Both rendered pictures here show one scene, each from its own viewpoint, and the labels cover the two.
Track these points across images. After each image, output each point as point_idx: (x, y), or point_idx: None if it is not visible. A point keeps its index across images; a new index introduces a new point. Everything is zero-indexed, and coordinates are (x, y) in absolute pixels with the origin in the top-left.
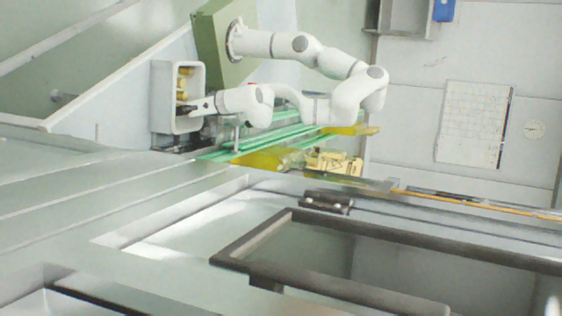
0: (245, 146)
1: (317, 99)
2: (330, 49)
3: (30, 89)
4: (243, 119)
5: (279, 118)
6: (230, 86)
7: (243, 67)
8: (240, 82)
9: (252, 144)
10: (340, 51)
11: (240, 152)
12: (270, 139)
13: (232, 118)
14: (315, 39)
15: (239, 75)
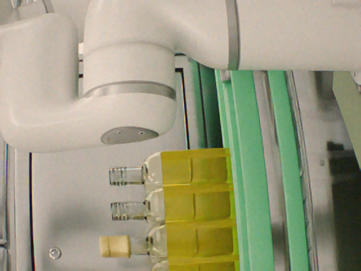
0: (227, 99)
1: (42, 2)
2: (39, 17)
3: None
4: (283, 130)
5: (250, 261)
6: (339, 90)
7: (360, 123)
8: (349, 133)
9: (231, 131)
10: (15, 29)
11: (221, 79)
12: (240, 233)
13: (294, 99)
14: (91, 11)
15: (352, 114)
